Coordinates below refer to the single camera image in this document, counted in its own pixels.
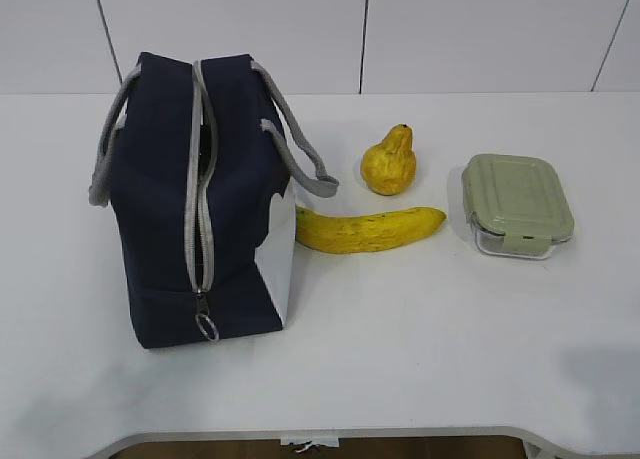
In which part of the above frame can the yellow banana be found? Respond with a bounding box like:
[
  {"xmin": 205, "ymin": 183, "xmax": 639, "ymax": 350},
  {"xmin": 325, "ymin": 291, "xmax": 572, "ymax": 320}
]
[{"xmin": 296, "ymin": 206, "xmax": 447, "ymax": 254}]

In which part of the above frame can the yellow pear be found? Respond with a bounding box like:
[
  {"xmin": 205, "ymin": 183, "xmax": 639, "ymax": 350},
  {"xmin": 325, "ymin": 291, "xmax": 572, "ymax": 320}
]
[{"xmin": 360, "ymin": 124, "xmax": 417, "ymax": 196}]

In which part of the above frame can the navy and white lunch bag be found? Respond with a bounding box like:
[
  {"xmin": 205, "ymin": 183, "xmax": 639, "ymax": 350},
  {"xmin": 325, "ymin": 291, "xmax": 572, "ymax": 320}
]
[{"xmin": 89, "ymin": 52, "xmax": 338, "ymax": 349}]

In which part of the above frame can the glass box with green lid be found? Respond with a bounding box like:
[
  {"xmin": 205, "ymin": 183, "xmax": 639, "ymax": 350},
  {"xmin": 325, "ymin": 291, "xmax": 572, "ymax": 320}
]
[{"xmin": 462, "ymin": 153, "xmax": 574, "ymax": 260}]

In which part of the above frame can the white tape on table edge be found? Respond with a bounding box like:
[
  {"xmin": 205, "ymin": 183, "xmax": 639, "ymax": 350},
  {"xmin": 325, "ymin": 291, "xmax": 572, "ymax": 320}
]
[{"xmin": 280, "ymin": 426, "xmax": 342, "ymax": 454}]

